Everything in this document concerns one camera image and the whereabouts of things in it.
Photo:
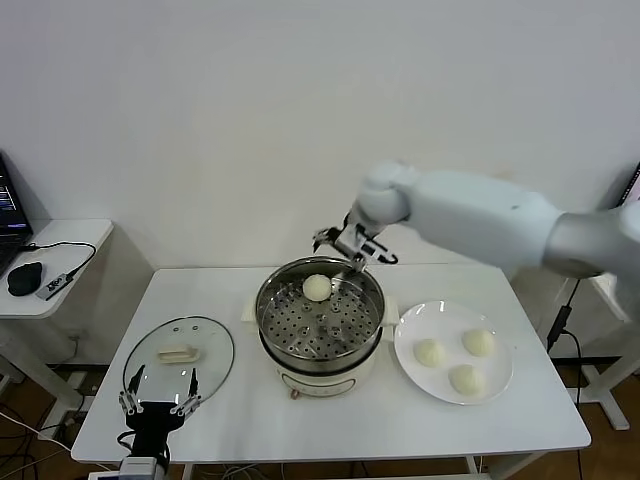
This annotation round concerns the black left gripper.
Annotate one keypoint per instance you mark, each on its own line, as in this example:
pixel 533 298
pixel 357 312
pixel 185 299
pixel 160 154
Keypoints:
pixel 155 417

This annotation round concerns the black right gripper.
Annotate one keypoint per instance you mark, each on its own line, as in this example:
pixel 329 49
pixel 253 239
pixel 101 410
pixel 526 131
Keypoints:
pixel 356 237

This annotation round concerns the round glass pot lid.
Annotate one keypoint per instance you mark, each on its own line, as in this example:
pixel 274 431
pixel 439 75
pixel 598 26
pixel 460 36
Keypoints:
pixel 150 380

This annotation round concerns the white steamed baozi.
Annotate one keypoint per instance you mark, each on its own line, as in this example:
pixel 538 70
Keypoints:
pixel 479 343
pixel 429 353
pixel 466 381
pixel 316 287

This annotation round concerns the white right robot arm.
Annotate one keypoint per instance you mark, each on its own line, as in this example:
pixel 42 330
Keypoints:
pixel 475 215

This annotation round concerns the perforated steel steamer basket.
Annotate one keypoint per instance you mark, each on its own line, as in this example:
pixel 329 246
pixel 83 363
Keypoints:
pixel 320 335

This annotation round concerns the cream electric cooker pot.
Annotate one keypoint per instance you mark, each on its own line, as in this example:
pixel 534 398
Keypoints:
pixel 325 382

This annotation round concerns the round white plate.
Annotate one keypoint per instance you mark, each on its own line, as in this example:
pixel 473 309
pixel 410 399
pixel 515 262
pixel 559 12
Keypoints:
pixel 415 372

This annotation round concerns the grey usb hub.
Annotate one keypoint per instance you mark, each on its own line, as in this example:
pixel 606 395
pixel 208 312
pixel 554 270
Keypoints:
pixel 56 287

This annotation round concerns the white side desk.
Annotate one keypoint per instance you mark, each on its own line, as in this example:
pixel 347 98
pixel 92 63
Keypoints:
pixel 619 419
pixel 90 235

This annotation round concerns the black computer mouse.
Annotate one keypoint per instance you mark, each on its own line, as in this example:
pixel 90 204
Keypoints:
pixel 25 280

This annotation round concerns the black open laptop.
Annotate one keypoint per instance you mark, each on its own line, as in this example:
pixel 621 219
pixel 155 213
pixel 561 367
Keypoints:
pixel 10 210
pixel 632 185

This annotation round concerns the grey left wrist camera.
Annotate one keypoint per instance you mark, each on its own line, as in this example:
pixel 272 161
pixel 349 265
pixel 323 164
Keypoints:
pixel 142 469

